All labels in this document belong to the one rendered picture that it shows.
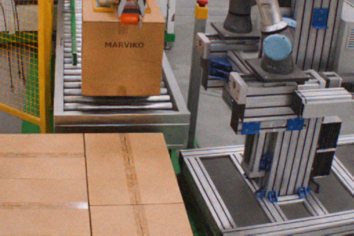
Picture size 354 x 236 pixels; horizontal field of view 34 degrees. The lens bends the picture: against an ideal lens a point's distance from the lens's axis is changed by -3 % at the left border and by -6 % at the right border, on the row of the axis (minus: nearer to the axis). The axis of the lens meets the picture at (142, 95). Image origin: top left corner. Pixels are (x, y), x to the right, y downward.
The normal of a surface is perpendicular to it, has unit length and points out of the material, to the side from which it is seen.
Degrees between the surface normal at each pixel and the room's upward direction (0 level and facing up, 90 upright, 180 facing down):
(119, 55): 90
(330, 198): 0
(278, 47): 97
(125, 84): 90
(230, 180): 0
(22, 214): 0
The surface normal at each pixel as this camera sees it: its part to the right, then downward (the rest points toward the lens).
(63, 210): 0.05, -0.90
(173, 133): 0.12, 0.44
